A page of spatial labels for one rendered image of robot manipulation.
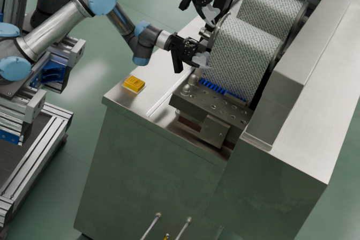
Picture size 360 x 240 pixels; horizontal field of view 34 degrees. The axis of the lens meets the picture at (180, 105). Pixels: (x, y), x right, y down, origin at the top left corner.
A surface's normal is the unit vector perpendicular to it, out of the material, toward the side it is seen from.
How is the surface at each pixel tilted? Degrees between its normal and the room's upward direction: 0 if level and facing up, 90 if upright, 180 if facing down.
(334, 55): 0
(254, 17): 92
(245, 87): 90
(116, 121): 90
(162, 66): 0
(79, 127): 0
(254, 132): 90
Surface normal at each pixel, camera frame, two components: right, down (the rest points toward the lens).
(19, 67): 0.32, 0.71
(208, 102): 0.29, -0.77
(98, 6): 0.54, 0.55
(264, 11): -0.40, 0.47
